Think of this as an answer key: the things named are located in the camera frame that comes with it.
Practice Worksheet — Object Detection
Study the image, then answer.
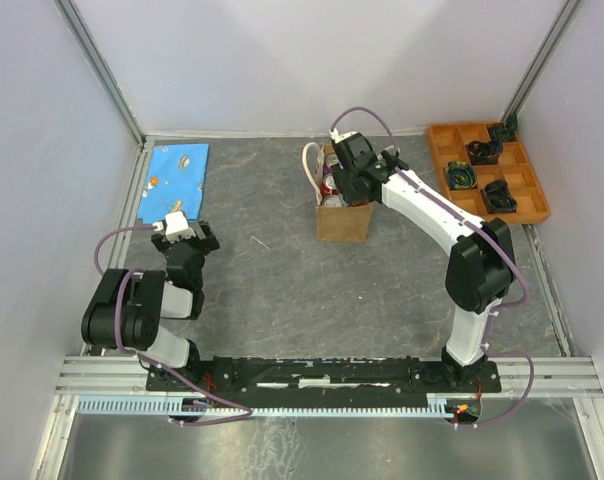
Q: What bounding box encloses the red soda can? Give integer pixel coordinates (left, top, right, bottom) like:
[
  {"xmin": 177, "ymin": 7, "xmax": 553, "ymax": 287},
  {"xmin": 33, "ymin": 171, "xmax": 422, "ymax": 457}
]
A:
[
  {"xmin": 321, "ymin": 195, "xmax": 343, "ymax": 208},
  {"xmin": 320, "ymin": 174, "xmax": 339, "ymax": 198}
]

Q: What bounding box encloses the brown canvas bag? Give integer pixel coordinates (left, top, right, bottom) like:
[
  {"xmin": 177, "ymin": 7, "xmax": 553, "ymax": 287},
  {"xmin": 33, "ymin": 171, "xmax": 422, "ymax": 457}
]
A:
[{"xmin": 301, "ymin": 142, "xmax": 373, "ymax": 243}]

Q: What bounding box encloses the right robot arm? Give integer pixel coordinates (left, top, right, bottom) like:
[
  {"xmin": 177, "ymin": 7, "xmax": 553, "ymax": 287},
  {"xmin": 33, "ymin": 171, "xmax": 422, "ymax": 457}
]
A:
[{"xmin": 330, "ymin": 130, "xmax": 514, "ymax": 391}]

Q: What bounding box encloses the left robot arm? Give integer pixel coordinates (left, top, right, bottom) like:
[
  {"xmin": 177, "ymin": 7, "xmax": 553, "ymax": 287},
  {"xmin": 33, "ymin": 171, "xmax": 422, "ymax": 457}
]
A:
[{"xmin": 81, "ymin": 220, "xmax": 220, "ymax": 390}]

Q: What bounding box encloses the purple soda can in bag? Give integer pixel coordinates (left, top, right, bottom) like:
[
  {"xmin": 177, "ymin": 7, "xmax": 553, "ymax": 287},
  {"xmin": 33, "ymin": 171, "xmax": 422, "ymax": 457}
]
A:
[{"xmin": 323, "ymin": 154, "xmax": 339, "ymax": 172}]

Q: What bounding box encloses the blue space-print cloth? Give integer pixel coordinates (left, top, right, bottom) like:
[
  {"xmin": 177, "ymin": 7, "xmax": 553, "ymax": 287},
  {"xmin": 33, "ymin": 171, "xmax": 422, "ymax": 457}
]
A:
[{"xmin": 137, "ymin": 143, "xmax": 210, "ymax": 224}]

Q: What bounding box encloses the blue-green rolled sock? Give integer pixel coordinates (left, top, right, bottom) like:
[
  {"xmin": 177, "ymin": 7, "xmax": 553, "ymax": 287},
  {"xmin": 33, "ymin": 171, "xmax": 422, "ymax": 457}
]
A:
[{"xmin": 445, "ymin": 161, "xmax": 478, "ymax": 191}]

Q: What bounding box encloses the orange compartment tray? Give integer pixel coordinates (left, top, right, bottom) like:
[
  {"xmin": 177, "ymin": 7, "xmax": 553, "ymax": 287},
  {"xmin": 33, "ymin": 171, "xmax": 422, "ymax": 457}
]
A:
[{"xmin": 427, "ymin": 122, "xmax": 551, "ymax": 225}]

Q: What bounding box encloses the black rolled sock upper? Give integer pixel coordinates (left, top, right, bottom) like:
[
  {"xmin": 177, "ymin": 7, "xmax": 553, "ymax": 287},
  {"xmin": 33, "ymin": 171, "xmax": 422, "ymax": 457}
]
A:
[{"xmin": 466, "ymin": 140, "xmax": 503, "ymax": 165}]

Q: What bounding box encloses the black rolled sock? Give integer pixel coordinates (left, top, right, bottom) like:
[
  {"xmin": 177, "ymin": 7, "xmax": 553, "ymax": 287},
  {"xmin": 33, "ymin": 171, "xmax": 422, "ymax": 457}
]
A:
[
  {"xmin": 466, "ymin": 140, "xmax": 503, "ymax": 165},
  {"xmin": 482, "ymin": 179, "xmax": 518, "ymax": 214}
]

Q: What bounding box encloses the black rolled sock lower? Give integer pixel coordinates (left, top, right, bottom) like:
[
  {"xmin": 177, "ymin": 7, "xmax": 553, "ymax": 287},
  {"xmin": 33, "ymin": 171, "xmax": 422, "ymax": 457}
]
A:
[{"xmin": 482, "ymin": 179, "xmax": 518, "ymax": 214}]

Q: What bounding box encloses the blue-green rolled sock corner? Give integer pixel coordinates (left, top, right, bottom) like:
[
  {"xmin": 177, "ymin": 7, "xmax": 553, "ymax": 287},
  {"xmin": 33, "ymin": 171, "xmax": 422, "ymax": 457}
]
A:
[{"xmin": 487, "ymin": 123, "xmax": 517, "ymax": 143}]

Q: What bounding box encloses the dark green sock outside tray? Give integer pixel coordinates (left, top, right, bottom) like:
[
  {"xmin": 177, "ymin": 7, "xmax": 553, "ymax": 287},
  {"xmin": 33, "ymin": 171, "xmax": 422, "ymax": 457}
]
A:
[{"xmin": 504, "ymin": 113, "xmax": 518, "ymax": 131}]

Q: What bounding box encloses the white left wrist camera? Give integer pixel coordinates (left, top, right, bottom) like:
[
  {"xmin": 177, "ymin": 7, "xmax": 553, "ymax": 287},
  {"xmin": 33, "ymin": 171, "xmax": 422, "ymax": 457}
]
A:
[{"xmin": 152, "ymin": 211, "xmax": 196, "ymax": 242}]

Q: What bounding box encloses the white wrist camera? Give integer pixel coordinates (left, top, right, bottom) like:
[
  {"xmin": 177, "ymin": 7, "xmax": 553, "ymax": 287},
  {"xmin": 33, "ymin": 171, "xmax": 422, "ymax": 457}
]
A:
[
  {"xmin": 329, "ymin": 128, "xmax": 359, "ymax": 143},
  {"xmin": 152, "ymin": 211, "xmax": 196, "ymax": 242}
]

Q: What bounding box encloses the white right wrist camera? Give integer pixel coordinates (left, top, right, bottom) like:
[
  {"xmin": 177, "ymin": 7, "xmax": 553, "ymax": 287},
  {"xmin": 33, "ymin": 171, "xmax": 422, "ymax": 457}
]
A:
[{"xmin": 329, "ymin": 128, "xmax": 359, "ymax": 143}]

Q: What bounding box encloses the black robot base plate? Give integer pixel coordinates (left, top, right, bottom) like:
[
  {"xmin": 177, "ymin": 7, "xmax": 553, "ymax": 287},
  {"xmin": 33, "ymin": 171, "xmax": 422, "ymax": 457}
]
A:
[{"xmin": 142, "ymin": 357, "xmax": 502, "ymax": 410}]

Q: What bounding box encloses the aluminium frame rail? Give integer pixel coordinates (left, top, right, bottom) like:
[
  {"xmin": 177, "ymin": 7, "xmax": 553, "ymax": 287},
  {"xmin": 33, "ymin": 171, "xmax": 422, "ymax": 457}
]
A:
[{"xmin": 56, "ymin": 356, "xmax": 603, "ymax": 398}]

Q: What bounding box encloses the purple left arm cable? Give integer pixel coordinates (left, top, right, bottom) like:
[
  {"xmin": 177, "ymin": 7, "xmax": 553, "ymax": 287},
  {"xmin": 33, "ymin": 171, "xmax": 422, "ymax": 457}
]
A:
[{"xmin": 93, "ymin": 223, "xmax": 254, "ymax": 427}]

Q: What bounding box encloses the blue slotted cable duct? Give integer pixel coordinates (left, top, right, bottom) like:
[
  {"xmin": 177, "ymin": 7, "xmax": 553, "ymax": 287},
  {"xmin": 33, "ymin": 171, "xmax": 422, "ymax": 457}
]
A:
[{"xmin": 76, "ymin": 395, "xmax": 452, "ymax": 418}]

